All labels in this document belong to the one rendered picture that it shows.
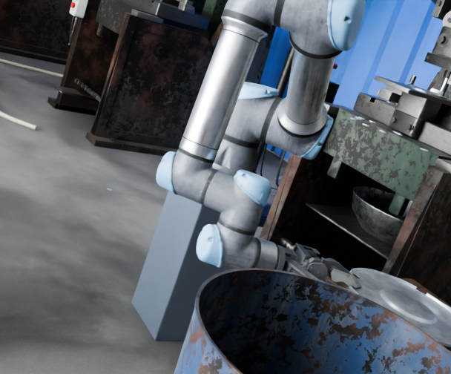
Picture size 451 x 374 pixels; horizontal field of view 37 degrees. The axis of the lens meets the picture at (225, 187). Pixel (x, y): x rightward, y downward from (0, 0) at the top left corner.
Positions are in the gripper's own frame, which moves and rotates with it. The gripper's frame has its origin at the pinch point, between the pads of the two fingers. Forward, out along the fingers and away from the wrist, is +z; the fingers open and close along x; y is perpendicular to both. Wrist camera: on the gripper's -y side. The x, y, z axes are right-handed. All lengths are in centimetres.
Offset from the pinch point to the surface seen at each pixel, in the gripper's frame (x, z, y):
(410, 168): -21, 30, 45
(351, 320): -4.0, -15.8, -24.9
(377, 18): -66, 99, 234
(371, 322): -5.4, -13.6, -26.7
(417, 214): -12.3, 29.4, 31.7
